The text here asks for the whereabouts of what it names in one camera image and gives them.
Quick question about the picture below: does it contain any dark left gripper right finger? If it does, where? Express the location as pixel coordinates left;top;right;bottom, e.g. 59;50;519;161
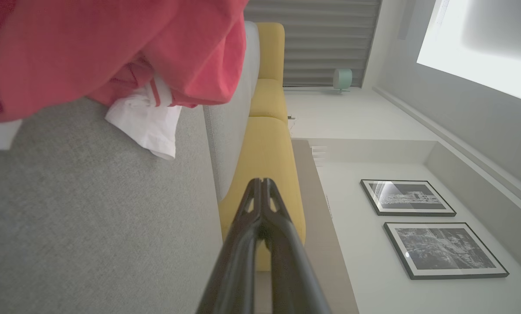
261;177;331;314

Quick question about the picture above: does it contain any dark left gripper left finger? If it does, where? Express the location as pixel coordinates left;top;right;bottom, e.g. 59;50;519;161
197;177;262;314

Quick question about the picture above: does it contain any red garment with white trim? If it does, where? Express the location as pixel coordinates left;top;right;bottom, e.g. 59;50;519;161
0;0;249;160

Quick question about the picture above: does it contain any large yellow back cushion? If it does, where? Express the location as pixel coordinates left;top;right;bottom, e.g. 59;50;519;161
218;116;307;272

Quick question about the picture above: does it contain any long grey seat cushion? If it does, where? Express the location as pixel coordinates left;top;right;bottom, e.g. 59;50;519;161
203;78;261;203

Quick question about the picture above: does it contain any small black framed picture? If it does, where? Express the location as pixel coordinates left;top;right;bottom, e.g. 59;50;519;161
360;179;457;217

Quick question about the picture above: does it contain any large grey sofa seat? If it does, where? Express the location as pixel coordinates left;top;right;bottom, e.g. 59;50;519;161
0;98;224;314

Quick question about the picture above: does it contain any large black framed picture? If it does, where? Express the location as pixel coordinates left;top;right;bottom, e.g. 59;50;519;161
383;222;510;280

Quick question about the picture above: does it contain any mint green round lamp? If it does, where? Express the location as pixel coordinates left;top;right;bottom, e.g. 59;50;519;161
333;68;354;95

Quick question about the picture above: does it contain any short grey seat cushion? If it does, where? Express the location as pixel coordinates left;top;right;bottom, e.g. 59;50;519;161
244;21;261;81

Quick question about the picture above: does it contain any grey pleated curtain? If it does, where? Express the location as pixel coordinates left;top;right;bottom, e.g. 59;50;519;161
244;0;382;88

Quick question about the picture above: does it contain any bright ceiling light panel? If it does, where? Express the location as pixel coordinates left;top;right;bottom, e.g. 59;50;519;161
416;0;521;106

